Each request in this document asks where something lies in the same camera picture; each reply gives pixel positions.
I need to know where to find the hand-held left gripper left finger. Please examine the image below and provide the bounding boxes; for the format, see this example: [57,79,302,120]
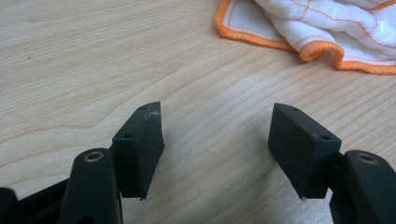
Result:
[57,101,166,224]

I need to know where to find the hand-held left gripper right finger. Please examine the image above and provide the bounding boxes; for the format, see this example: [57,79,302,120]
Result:
[267,103,396,224]

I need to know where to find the white cloth with orange trim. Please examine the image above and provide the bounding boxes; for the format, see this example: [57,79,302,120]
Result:
[214,0,396,77]

